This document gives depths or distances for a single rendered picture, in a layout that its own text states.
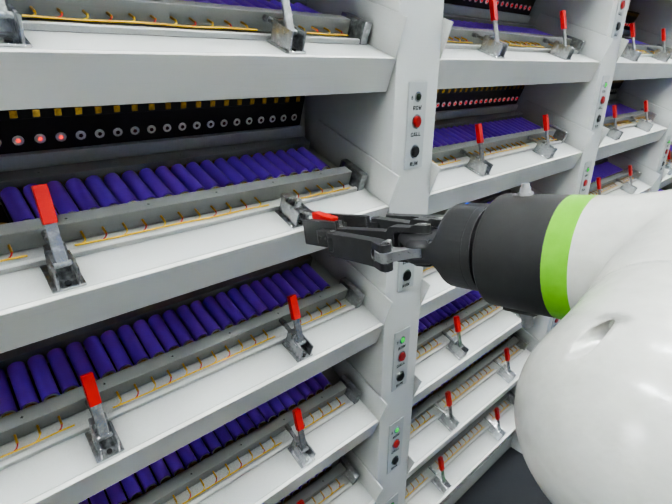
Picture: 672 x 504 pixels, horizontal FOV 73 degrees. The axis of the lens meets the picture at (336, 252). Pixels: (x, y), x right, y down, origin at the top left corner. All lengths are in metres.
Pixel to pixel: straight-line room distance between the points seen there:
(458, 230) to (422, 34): 0.38
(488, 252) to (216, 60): 0.31
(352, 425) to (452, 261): 0.53
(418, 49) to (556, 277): 0.44
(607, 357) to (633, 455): 0.03
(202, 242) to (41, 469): 0.28
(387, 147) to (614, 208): 0.40
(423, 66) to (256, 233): 0.34
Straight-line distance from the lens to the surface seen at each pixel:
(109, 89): 0.46
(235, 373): 0.65
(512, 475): 1.64
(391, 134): 0.66
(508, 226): 0.35
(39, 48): 0.45
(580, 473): 0.21
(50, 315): 0.49
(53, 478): 0.59
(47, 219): 0.48
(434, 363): 1.02
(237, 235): 0.55
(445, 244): 0.38
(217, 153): 0.67
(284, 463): 0.80
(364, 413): 0.88
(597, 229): 0.33
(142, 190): 0.58
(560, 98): 1.30
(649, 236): 0.30
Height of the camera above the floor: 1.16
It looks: 22 degrees down
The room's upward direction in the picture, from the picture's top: straight up
